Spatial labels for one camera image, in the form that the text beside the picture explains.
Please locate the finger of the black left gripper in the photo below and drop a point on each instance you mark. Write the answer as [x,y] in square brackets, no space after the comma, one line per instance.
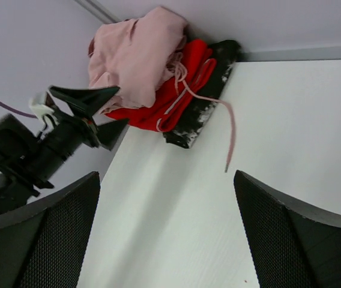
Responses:
[109,133]
[84,102]

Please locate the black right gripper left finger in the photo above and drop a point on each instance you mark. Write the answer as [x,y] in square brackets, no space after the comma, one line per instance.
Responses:
[43,244]

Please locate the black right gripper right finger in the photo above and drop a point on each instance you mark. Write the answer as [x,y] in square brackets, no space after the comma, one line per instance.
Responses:
[292,243]

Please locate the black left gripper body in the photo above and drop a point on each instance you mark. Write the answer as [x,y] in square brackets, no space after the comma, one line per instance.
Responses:
[65,138]

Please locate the light pink trousers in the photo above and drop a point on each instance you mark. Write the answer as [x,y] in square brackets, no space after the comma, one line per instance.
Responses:
[137,56]

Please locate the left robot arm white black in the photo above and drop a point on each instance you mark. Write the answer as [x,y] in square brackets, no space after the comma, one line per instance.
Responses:
[33,146]

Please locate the folded red trousers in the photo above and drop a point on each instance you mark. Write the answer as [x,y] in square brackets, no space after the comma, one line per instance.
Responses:
[192,70]

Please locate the folded black patterned trousers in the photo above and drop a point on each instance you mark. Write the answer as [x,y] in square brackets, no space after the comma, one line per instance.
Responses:
[198,112]

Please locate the left aluminium frame post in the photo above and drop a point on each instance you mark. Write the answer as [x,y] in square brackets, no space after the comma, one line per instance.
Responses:
[98,11]

